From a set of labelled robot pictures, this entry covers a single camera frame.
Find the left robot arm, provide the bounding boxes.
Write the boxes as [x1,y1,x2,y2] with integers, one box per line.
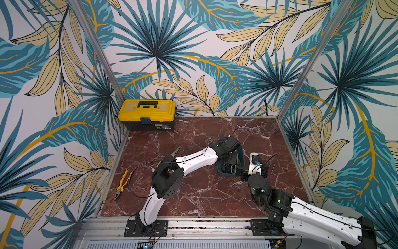
[132,136,244,237]

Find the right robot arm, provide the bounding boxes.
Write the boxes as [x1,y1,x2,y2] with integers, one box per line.
[241,159,377,249]

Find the teal plastic storage box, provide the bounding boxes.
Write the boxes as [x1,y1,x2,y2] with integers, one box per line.
[217,164,245,177]

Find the cream green kitchen shears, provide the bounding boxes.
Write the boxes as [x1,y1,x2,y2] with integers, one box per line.
[171,147,180,157]

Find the yellow black toolbox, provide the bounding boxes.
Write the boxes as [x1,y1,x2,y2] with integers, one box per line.
[118,100,176,131]

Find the yellow black pliers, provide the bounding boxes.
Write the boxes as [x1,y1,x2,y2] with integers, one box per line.
[114,170,134,201]

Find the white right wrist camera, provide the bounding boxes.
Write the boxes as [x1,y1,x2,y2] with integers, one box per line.
[248,153,263,175]

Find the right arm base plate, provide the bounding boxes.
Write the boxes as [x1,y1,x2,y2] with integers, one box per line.
[248,220,284,237]

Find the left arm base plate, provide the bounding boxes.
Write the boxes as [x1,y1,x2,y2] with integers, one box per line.
[124,220,169,238]

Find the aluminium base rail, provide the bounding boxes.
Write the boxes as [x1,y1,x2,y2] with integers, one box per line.
[73,216,315,249]

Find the right aluminium corner post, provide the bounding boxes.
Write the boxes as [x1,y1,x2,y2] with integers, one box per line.
[277,0,353,122]

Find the aluminium corner post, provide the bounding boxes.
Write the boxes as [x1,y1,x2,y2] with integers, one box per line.
[277,0,353,122]
[70,0,125,103]

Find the left aluminium corner post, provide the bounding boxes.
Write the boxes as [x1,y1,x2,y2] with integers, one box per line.
[70,0,125,103]

